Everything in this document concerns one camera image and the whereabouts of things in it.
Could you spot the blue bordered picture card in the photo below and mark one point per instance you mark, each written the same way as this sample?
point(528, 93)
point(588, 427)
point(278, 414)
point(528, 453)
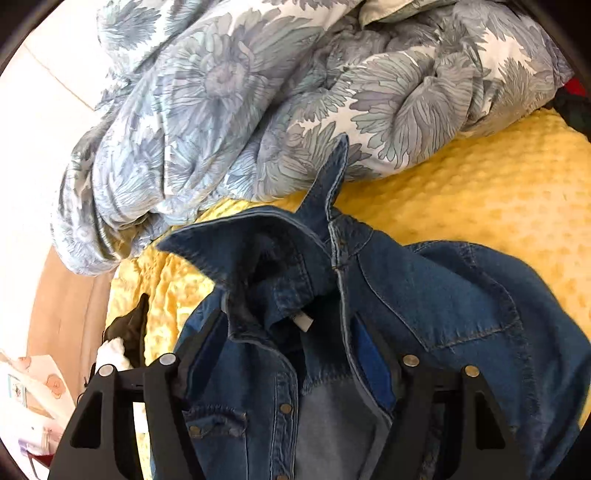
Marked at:
point(17, 387)

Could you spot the yellow dotted blanket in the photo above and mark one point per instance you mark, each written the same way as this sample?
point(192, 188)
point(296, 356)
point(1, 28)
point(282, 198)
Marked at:
point(485, 184)

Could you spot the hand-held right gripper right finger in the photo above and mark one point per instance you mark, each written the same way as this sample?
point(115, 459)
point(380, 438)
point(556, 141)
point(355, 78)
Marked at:
point(371, 357)

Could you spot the black garment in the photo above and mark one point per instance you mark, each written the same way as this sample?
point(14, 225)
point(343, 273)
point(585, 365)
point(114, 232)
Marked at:
point(131, 327)

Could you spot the wooden headboard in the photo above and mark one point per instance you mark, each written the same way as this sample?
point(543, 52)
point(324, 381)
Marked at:
point(60, 323)

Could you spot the dark navy garment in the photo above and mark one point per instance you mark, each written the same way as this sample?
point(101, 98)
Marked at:
point(572, 115)

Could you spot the translucent printed plastic bag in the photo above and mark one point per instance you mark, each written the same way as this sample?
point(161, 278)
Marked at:
point(51, 383)

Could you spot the grey floral duvet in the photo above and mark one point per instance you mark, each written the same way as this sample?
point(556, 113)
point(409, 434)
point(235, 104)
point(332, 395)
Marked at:
point(231, 115)

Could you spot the blue denim shirt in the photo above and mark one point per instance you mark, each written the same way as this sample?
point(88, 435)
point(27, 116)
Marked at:
point(415, 286)

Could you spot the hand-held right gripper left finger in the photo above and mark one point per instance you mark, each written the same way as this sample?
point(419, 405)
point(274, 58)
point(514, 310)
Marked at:
point(207, 341)

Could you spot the beige fleece cloth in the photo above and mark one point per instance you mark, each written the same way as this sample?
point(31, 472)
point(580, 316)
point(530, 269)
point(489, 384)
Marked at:
point(383, 10)

